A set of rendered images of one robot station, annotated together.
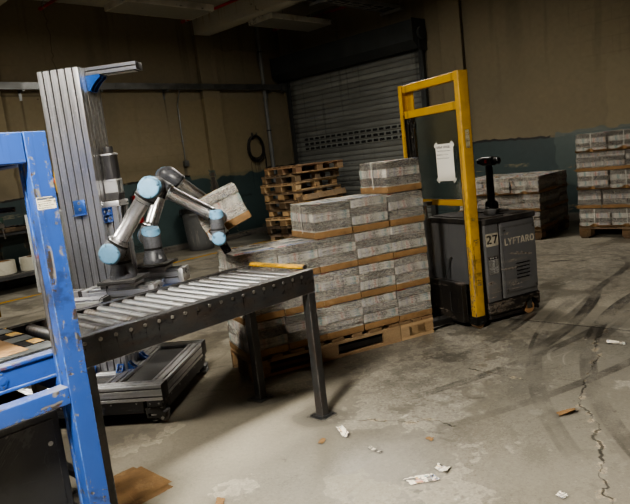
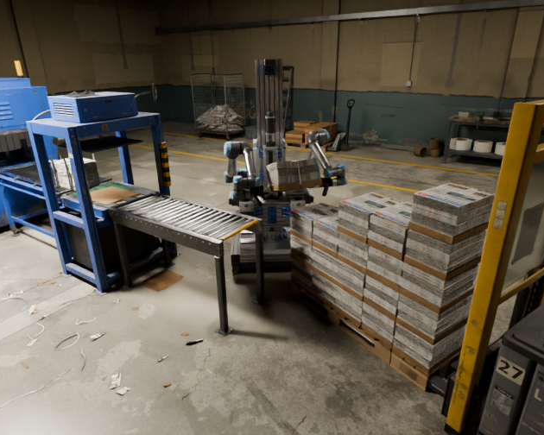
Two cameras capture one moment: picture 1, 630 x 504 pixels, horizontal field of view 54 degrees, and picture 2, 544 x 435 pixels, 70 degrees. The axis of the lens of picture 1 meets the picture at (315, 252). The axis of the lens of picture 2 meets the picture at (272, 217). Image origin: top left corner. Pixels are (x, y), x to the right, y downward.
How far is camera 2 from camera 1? 4.06 m
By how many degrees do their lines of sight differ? 78
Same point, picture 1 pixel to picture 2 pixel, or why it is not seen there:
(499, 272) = (509, 416)
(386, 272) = (389, 299)
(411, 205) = (432, 255)
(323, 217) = (346, 217)
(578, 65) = not seen: outside the picture
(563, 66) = not seen: outside the picture
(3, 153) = (60, 134)
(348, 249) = (361, 255)
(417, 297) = (415, 346)
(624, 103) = not seen: outside the picture
